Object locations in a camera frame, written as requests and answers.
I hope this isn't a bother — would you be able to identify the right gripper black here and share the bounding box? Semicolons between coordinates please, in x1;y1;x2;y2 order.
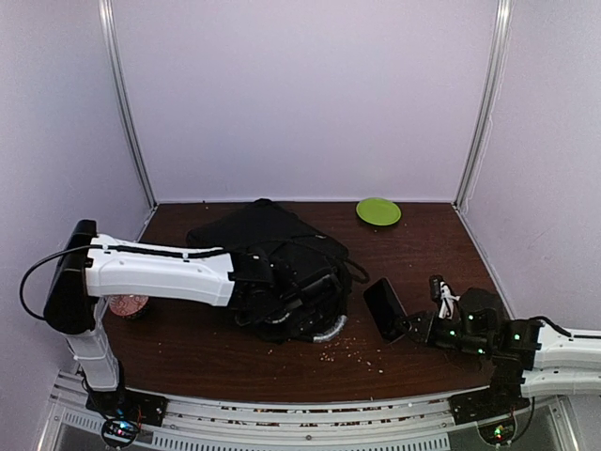
395;311;492;358

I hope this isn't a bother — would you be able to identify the pink smartphone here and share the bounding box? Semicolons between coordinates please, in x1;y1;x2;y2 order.
363;277;407;343

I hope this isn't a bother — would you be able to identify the black student backpack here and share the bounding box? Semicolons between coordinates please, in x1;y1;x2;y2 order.
186;199;370;343

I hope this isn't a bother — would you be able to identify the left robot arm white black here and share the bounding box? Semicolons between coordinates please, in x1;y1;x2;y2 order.
43;220;347;417

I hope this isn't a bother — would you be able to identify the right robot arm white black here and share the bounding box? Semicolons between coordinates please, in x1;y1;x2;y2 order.
393;285;600;415

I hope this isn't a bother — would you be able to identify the green plate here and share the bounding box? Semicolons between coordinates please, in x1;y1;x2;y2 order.
355;197;402;226

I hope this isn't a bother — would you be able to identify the red patterned small bowl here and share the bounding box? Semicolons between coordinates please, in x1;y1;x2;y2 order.
107;295;149;320

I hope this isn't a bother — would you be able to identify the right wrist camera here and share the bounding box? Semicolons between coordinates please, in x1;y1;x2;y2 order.
429;274;460;319

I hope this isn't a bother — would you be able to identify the front aluminium rail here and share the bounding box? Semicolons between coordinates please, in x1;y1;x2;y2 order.
34;372;585;450

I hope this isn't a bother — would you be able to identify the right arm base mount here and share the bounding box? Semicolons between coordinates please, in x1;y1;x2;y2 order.
448;367;533;448

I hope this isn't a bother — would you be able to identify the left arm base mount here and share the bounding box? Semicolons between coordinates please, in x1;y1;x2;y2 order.
82;363;168;450

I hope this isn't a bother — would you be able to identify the right aluminium frame post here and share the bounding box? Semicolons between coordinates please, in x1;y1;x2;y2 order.
454;0;514;211

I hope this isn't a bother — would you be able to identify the aluminium frame post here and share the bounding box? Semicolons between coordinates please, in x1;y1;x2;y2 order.
98;0;158;210
454;0;514;211

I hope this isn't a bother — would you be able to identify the left aluminium frame post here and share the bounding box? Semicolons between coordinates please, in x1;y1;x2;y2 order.
98;0;158;210

